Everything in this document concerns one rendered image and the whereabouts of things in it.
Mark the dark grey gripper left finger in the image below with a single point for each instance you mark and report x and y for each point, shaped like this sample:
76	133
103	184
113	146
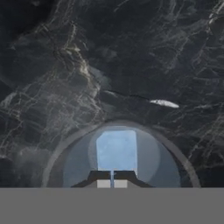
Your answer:
98	177

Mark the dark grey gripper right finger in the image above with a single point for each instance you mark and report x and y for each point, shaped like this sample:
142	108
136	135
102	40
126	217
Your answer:
125	177

